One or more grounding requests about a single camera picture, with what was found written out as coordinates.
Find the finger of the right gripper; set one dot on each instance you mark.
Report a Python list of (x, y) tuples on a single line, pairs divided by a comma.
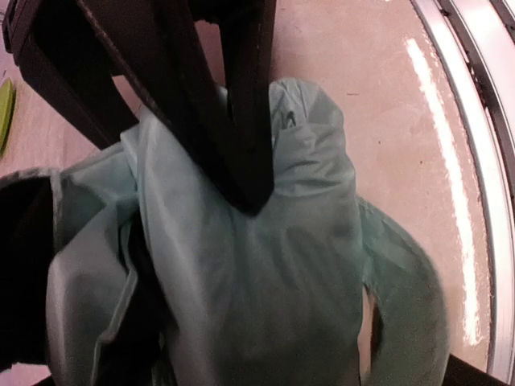
[(202, 68), (60, 57)]

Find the aluminium front rail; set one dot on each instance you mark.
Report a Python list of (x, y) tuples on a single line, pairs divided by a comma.
[(475, 44)]

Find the green plate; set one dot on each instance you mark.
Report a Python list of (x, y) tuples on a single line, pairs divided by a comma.
[(7, 109)]

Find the mint green folding umbrella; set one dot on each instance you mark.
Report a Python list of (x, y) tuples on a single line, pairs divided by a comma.
[(158, 280)]

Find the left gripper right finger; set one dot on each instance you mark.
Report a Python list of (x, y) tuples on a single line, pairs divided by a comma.
[(460, 373)]

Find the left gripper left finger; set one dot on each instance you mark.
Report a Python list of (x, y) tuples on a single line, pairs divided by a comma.
[(27, 249)]

